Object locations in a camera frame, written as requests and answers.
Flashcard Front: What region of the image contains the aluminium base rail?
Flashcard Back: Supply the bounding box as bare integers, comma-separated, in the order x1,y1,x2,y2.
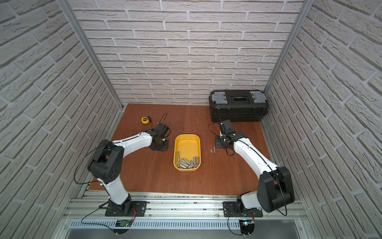
62,191,307,231

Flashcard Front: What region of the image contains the aluminium frame post left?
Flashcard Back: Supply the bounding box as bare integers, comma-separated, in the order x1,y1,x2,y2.
57,0,124,111

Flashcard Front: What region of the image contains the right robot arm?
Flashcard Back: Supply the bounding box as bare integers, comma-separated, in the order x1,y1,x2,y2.
216,120,295,213

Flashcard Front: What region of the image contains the aluminium frame post right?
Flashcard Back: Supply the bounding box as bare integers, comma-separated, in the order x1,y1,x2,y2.
263,0,315,95

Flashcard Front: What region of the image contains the yellow plastic storage box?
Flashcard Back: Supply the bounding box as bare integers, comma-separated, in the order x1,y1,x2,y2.
173,134,202,172

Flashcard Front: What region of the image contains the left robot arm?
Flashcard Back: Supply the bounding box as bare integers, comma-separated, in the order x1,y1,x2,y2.
87,122,171,214

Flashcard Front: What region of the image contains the yellow tape measure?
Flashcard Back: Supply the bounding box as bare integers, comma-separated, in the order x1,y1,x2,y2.
141,117,152,124

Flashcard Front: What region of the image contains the aluminium frame post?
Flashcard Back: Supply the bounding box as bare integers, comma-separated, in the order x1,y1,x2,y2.
57,0,124,111
263,0,315,95

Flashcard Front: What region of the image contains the black plastic toolbox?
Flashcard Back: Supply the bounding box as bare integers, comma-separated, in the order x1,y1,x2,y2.
209,90,269,122

